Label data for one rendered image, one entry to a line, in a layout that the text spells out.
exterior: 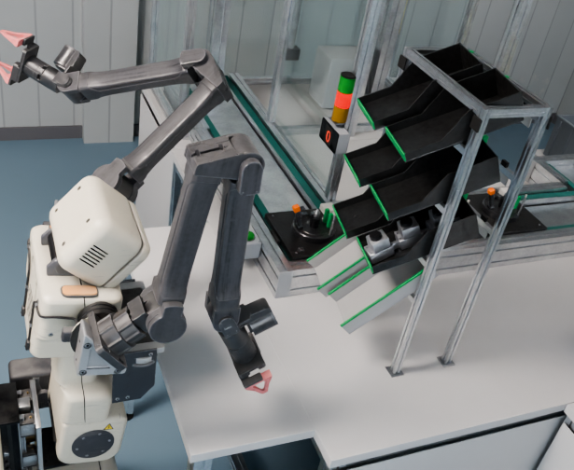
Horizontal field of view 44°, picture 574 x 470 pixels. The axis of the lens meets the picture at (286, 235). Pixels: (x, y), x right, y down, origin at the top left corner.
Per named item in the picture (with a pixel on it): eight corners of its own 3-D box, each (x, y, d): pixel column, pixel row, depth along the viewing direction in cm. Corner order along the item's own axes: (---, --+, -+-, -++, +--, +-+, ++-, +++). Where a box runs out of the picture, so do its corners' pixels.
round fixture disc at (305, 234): (301, 245, 221) (302, 241, 220) (285, 220, 231) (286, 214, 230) (342, 241, 226) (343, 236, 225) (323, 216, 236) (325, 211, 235)
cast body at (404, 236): (401, 250, 181) (396, 229, 177) (395, 240, 184) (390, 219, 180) (432, 239, 181) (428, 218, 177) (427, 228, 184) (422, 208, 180)
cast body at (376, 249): (372, 265, 180) (367, 244, 176) (365, 255, 183) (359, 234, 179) (402, 251, 181) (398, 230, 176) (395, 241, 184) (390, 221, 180)
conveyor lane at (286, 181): (287, 285, 221) (292, 260, 216) (208, 150, 282) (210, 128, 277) (368, 275, 233) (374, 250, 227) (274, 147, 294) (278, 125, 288)
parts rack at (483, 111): (391, 378, 196) (483, 112, 151) (335, 292, 222) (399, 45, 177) (455, 365, 204) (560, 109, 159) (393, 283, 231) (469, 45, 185)
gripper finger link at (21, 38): (9, 20, 195) (39, 37, 195) (4, 42, 199) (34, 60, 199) (-6, 26, 189) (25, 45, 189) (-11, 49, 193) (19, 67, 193)
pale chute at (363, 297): (349, 335, 188) (340, 325, 186) (336, 301, 199) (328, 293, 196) (439, 275, 182) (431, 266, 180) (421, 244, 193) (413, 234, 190)
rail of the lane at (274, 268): (274, 298, 215) (280, 269, 209) (192, 151, 280) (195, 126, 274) (291, 296, 218) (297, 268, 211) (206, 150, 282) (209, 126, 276)
